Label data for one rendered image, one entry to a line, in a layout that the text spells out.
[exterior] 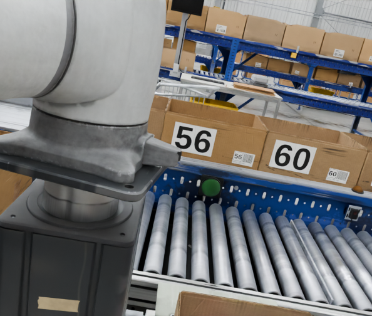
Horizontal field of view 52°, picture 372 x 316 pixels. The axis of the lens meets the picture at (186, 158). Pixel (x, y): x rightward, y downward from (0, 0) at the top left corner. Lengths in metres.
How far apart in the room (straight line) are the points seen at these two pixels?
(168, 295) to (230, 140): 0.70
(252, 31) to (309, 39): 0.84
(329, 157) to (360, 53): 4.93
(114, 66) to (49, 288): 0.31
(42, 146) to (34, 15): 0.17
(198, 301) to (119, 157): 0.44
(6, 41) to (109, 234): 0.27
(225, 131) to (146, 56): 1.00
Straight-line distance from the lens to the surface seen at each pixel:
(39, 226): 0.53
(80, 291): 0.56
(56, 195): 0.54
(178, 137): 1.45
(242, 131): 1.46
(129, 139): 0.49
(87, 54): 0.42
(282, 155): 1.51
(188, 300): 0.83
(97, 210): 0.54
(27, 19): 0.37
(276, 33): 6.04
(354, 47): 6.37
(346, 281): 1.27
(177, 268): 1.05
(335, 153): 1.56
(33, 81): 0.40
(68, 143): 0.47
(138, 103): 0.48
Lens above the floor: 1.34
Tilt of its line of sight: 18 degrees down
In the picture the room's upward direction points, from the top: 11 degrees clockwise
